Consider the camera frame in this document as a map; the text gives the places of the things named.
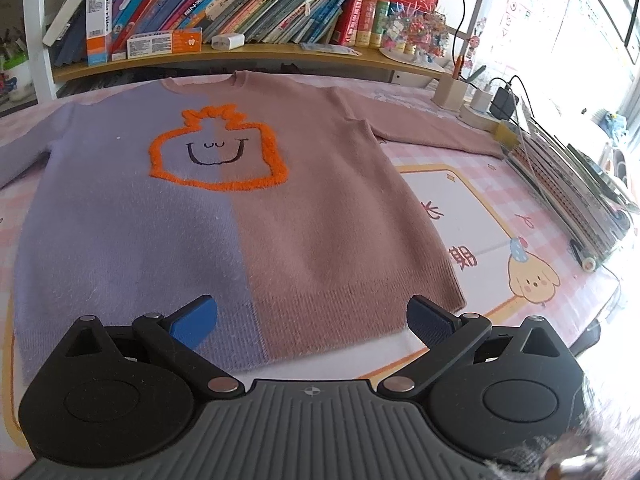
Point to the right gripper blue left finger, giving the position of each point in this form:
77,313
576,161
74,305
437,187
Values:
193,323

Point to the white wooden bookshelf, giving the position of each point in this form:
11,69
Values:
47,77

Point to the white charger plug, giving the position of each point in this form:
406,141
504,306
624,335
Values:
227,42

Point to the purple and mauve knit sweater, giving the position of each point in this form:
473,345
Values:
271,196

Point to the stack of notebooks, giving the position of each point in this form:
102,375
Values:
591,207

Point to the lying usmile toothpaste box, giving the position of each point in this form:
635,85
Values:
177,41

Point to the row of colourful books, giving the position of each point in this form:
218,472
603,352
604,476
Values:
261,21

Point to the upright usmile toothpaste box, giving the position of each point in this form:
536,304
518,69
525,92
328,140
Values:
99,20

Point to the white power strip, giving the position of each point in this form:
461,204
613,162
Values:
488,108

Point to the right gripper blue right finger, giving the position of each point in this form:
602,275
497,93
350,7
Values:
429,322

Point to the beige pen holder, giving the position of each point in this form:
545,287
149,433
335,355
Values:
450,93

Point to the red dictionaries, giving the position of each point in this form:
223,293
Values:
382,12

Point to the white green-lidded jar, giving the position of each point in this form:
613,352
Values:
18,77

